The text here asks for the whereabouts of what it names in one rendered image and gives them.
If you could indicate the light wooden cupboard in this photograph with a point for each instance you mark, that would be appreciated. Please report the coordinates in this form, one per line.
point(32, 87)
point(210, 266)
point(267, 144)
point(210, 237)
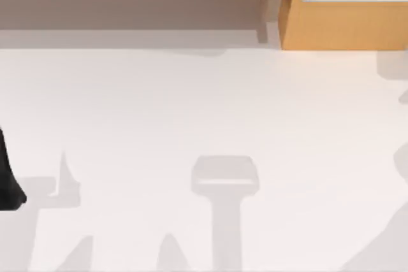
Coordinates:
point(344, 26)

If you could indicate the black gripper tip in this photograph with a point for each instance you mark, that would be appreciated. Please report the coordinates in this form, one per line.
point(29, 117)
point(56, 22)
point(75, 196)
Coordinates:
point(9, 187)

